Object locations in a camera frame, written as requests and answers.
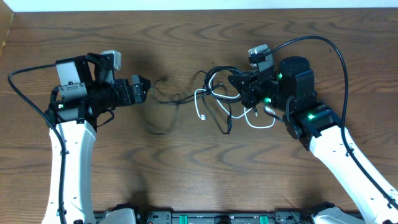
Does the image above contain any white usb cable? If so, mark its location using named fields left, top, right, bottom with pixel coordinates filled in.
left=194, top=73, right=276, bottom=129

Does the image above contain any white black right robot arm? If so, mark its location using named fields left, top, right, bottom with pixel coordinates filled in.
left=228, top=56, right=397, bottom=223

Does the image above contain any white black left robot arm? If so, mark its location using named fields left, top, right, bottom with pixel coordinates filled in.
left=43, top=50, right=150, bottom=223

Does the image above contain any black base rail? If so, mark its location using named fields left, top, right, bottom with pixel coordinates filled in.
left=93, top=203, right=368, bottom=224

